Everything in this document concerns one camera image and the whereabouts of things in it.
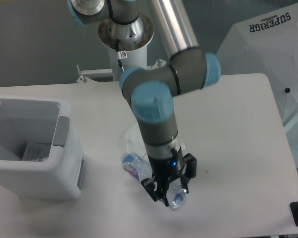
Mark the clear plastic water bottle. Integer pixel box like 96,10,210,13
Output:
121,152,187,211

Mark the white middle mounting bracket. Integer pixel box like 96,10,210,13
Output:
147,59,167,71

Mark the white left mounting bracket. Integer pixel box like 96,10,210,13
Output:
76,64,113,83

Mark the clear plastic wrapper bag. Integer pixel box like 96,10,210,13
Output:
124,123,185,160

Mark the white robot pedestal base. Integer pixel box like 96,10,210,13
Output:
98,13,154,82

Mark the white plastic trash can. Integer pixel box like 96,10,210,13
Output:
0,94,85,199

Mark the white mounting bracket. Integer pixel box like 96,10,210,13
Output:
147,59,167,71
76,64,113,83

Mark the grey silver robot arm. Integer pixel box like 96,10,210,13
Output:
67,0,221,209

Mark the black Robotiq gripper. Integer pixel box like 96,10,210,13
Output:
141,152,197,207

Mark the white Superior umbrella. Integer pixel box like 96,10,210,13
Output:
217,3,298,121

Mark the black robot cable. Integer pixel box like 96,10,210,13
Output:
115,39,126,72

